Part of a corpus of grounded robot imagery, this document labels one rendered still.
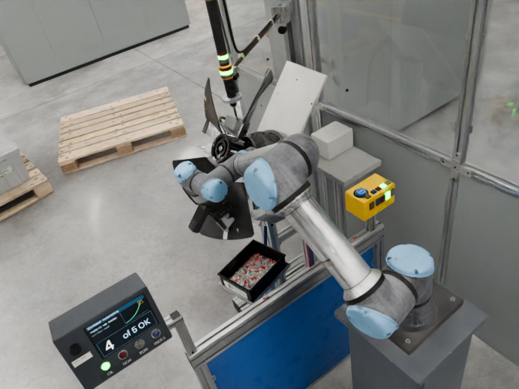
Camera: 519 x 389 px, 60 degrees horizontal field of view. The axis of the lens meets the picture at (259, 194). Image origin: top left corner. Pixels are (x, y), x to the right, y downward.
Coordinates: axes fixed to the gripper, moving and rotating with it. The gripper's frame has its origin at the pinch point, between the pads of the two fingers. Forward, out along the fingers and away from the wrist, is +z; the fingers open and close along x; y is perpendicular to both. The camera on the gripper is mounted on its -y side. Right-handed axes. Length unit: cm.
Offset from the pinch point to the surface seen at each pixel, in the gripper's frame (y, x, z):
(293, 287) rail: 3.4, -30.2, 14.8
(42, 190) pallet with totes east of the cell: -78, 260, 73
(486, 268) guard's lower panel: 72, -56, 70
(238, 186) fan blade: 15.7, 7.5, -5.5
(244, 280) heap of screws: -7.5, -13.0, 14.1
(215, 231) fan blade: -3.0, 3.8, 0.6
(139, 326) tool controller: -37, -34, -30
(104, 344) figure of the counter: -46, -34, -33
